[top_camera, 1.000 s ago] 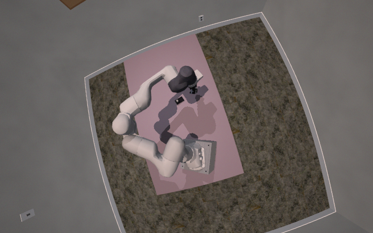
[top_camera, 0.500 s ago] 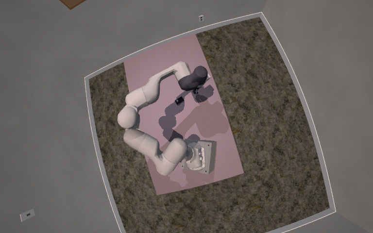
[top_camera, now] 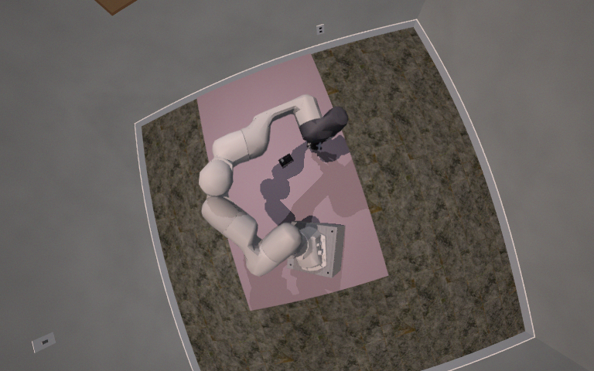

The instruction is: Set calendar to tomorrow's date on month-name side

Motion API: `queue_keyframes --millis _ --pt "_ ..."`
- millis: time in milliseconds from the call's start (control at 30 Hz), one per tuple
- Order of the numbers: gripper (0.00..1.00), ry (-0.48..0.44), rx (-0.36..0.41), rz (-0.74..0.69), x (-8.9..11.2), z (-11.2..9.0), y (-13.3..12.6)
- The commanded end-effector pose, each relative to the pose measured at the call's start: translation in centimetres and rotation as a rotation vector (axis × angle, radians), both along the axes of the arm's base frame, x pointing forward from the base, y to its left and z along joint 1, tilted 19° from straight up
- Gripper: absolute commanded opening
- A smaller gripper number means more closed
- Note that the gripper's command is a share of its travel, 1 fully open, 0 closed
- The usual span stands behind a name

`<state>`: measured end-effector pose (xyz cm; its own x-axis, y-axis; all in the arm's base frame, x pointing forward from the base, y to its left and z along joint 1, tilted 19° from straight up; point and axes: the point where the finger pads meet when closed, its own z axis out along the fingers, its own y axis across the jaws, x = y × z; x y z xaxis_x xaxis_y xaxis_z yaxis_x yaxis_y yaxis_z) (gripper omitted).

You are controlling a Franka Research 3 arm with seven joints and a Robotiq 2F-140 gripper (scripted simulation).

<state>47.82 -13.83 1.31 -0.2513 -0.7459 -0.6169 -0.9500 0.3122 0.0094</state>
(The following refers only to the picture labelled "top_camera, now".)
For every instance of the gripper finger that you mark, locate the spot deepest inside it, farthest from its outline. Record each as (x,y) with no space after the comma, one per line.
(315,146)

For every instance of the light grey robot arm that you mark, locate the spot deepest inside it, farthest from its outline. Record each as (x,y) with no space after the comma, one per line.
(263,255)

